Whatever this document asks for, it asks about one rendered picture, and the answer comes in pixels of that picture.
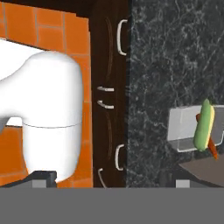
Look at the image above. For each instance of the green and yellow corn cob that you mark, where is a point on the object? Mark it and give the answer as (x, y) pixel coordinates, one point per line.
(204, 128)

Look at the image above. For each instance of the white rounded post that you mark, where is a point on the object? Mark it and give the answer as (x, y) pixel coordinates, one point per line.
(49, 96)

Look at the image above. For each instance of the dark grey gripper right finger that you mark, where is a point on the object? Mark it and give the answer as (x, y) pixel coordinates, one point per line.
(204, 172)

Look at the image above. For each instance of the orange carrot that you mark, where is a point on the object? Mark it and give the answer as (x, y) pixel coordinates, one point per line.
(213, 150)

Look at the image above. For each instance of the clear plastic vegetable container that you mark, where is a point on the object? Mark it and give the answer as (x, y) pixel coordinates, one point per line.
(180, 128)

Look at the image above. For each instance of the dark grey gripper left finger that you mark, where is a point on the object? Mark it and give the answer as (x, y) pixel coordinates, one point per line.
(43, 177)

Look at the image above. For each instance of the dark brown wooden cupboard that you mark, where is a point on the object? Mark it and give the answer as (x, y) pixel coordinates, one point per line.
(109, 64)

